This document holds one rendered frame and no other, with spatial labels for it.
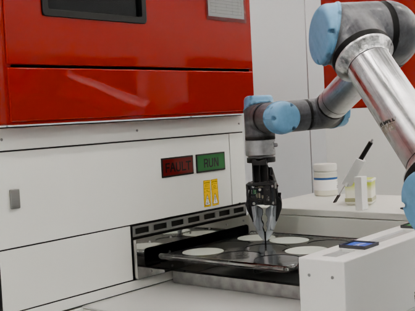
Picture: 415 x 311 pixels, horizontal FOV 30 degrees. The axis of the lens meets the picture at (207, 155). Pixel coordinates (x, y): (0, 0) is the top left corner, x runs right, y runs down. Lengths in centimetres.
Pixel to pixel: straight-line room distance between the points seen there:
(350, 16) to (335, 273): 47
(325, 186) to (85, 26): 97
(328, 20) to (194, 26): 57
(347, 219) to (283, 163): 297
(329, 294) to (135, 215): 61
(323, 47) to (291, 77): 358
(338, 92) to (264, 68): 306
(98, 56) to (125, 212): 37
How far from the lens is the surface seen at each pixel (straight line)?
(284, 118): 179
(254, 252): 183
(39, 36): 161
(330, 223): 202
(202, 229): 200
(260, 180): 190
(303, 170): 514
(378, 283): 149
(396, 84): 138
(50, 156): 167
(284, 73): 499
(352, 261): 139
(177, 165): 194
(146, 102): 180
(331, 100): 179
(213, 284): 183
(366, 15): 149
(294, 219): 208
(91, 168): 174
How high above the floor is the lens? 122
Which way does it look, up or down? 3 degrees down
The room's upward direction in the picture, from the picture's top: 3 degrees counter-clockwise
